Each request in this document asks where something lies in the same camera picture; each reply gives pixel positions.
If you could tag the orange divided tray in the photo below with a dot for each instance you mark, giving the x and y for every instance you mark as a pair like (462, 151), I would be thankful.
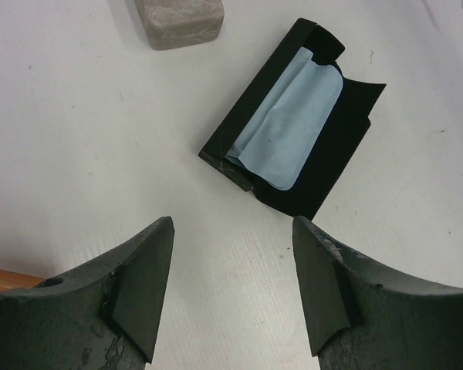
(12, 280)

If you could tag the grey glasses case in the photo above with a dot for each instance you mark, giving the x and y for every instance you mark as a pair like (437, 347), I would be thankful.
(176, 24)

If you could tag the black rectangular case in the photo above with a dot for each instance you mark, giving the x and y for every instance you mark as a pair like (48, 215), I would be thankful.
(337, 142)

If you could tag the blue cloth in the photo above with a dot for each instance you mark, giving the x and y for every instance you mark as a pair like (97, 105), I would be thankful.
(279, 137)

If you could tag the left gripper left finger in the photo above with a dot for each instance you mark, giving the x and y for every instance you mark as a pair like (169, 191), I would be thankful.
(106, 311)

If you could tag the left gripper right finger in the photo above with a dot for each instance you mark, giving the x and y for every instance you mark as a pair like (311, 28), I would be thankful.
(355, 306)

